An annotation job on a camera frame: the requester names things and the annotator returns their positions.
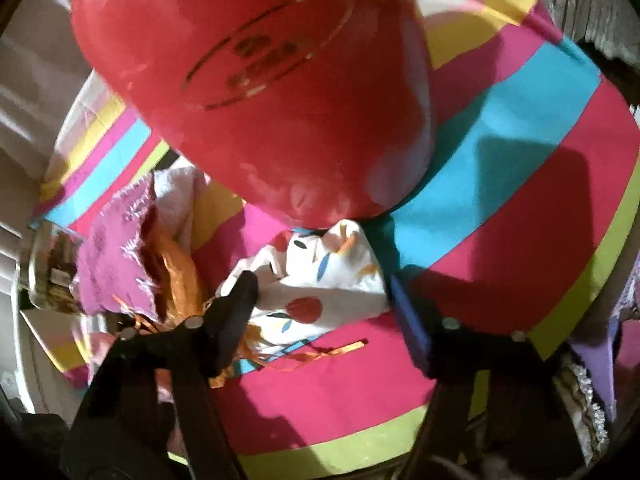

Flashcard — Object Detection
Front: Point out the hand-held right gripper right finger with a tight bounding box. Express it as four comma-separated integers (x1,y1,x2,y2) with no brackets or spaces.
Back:
387,272,596,480

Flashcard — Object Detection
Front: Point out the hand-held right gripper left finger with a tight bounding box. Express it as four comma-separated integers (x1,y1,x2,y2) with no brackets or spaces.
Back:
60,270,261,480

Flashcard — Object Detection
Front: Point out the white dotted cloth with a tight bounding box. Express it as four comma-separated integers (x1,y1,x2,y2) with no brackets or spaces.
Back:
217,219,391,346

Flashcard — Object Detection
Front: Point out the orange ribbon bundle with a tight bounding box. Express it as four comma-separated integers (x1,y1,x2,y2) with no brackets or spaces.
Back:
112,225,368,388

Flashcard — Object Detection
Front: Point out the pale fluffy cloth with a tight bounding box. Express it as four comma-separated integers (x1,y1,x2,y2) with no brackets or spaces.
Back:
150,167,211,251

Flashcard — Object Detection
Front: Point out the magenta embroidered cloth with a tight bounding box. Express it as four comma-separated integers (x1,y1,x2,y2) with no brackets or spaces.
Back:
75,180,161,323

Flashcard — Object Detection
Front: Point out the colourful striped cloth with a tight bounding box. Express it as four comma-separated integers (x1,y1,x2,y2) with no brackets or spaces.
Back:
30,0,640,480

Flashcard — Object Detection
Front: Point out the beige striped cushion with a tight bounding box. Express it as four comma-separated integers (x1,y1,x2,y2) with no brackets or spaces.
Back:
550,360,616,466

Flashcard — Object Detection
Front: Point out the purple paper box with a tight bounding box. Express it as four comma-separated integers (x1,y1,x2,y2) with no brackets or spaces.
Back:
570,330,621,421

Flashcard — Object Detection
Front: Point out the gold tin jar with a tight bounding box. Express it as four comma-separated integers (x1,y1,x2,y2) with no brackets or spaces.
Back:
20,220,96,316

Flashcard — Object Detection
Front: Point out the red ceramic jar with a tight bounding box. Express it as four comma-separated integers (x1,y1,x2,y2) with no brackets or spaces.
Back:
70,0,438,231

